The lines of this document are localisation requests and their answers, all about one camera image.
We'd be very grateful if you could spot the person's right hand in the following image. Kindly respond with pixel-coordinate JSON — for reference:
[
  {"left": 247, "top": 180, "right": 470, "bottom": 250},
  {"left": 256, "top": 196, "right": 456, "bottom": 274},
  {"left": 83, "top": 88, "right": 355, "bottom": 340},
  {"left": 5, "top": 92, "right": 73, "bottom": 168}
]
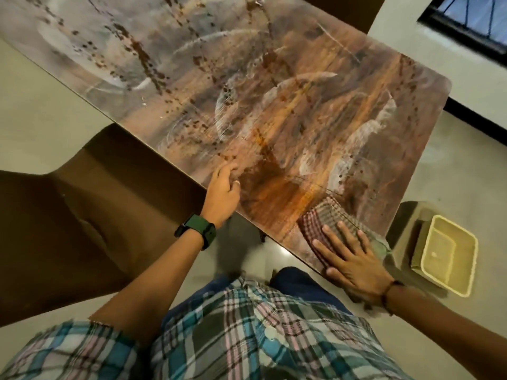
[{"left": 312, "top": 221, "right": 397, "bottom": 309}]

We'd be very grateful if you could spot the person's left hand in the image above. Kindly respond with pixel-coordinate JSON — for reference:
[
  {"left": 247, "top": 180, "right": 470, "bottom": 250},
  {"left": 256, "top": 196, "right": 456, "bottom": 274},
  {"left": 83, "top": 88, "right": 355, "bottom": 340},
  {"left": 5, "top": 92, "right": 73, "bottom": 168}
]
[{"left": 200, "top": 161, "right": 241, "bottom": 230}]

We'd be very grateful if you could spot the red checked cleaning cloth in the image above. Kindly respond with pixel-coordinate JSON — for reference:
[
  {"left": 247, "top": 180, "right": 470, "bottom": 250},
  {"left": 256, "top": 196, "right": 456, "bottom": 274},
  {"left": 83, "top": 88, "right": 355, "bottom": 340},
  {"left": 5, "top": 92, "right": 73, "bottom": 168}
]
[{"left": 297, "top": 196, "right": 392, "bottom": 270}]

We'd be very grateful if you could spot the person's right forearm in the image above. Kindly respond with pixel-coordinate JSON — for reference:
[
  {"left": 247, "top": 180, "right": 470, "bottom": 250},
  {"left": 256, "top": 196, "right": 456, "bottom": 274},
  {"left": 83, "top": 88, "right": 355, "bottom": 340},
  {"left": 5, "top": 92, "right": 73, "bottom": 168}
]
[{"left": 385, "top": 284, "right": 507, "bottom": 380}]

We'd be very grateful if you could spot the person's left forearm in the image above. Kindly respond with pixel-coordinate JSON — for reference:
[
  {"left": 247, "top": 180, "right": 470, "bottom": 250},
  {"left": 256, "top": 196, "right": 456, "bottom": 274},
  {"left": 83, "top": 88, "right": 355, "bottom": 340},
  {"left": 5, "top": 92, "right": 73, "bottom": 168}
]
[{"left": 89, "top": 229, "right": 206, "bottom": 346}]

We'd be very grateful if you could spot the grey plastic stool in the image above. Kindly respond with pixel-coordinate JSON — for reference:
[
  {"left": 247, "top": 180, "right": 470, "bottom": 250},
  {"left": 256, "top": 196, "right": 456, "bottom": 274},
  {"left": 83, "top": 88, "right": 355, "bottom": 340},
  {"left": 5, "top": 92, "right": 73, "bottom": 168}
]
[{"left": 385, "top": 201, "right": 450, "bottom": 299}]

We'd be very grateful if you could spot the green smartwatch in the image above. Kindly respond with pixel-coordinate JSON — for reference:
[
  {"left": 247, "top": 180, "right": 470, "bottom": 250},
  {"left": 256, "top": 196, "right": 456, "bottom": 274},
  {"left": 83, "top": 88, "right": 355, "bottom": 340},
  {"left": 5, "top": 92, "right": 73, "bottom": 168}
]
[{"left": 174, "top": 213, "right": 217, "bottom": 251}]

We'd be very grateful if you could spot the pale yellow plastic tub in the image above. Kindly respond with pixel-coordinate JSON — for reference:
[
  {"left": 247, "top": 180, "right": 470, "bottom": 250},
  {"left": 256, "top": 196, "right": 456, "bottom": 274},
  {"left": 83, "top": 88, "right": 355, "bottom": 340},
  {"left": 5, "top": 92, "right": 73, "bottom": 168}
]
[{"left": 419, "top": 215, "right": 479, "bottom": 298}]

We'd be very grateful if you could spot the teal plaid shirt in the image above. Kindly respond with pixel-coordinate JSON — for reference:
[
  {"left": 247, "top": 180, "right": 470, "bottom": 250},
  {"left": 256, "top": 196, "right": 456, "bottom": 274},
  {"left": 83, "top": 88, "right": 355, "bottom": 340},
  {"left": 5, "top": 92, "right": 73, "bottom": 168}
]
[{"left": 0, "top": 276, "right": 413, "bottom": 380}]

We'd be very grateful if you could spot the brown plastic chair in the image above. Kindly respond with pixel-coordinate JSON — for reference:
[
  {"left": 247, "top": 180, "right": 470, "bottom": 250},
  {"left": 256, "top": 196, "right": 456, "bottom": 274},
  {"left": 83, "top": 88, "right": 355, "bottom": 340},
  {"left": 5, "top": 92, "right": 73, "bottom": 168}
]
[
  {"left": 297, "top": 0, "right": 388, "bottom": 34},
  {"left": 0, "top": 123, "right": 207, "bottom": 328}
]

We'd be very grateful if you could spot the black framed window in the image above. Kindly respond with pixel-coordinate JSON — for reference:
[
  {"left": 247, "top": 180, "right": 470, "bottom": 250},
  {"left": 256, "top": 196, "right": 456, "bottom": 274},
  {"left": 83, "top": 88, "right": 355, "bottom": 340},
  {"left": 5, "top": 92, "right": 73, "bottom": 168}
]
[{"left": 417, "top": 0, "right": 507, "bottom": 68}]

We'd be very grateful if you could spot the dark cord bracelet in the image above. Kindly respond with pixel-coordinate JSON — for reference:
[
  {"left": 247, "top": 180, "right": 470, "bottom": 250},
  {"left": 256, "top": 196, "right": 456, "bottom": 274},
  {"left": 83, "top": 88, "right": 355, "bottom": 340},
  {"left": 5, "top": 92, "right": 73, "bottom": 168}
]
[{"left": 380, "top": 280, "right": 405, "bottom": 317}]

